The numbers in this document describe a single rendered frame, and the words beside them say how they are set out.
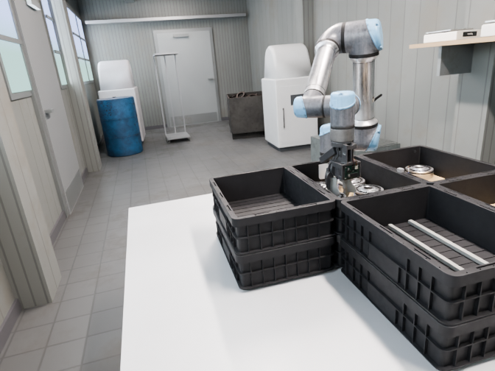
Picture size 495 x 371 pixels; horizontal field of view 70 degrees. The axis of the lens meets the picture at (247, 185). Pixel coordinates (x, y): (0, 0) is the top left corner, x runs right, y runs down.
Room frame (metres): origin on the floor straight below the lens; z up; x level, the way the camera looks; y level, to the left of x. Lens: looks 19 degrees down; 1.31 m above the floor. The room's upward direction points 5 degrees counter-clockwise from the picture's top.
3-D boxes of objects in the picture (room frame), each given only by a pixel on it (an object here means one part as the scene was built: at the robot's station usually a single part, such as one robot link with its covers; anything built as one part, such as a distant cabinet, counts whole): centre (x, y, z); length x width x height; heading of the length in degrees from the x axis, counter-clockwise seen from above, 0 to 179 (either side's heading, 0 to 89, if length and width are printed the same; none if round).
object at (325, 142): (1.60, -0.42, 0.96); 0.13 x 0.12 x 0.14; 64
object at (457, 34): (2.91, -1.67, 1.38); 0.32 x 0.30 x 0.08; 15
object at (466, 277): (0.75, -0.44, 0.92); 0.40 x 0.30 x 0.02; 14
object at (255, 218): (1.07, -0.05, 0.92); 0.40 x 0.30 x 0.02; 14
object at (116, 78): (7.00, 2.27, 0.78); 0.84 x 0.69 x 1.56; 15
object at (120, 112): (6.13, 2.08, 0.48); 0.61 x 0.61 x 0.95
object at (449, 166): (1.21, -0.64, 0.87); 0.40 x 0.30 x 0.11; 14
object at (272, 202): (1.07, -0.05, 0.87); 0.40 x 0.30 x 0.11; 14
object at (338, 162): (1.10, -0.32, 0.99); 0.09 x 0.08 x 0.12; 18
